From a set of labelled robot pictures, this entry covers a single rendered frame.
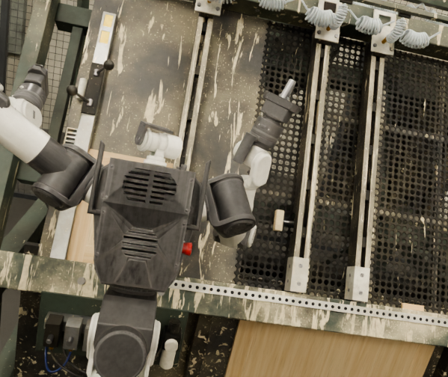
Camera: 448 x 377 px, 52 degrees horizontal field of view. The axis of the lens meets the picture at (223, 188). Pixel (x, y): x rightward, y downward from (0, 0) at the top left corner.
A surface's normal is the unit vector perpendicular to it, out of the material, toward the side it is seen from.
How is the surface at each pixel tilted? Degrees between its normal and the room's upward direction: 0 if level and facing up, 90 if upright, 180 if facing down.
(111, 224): 82
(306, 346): 90
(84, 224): 60
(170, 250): 82
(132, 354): 67
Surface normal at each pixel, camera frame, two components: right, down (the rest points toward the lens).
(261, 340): 0.08, 0.33
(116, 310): 0.22, -0.73
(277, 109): -0.40, -0.01
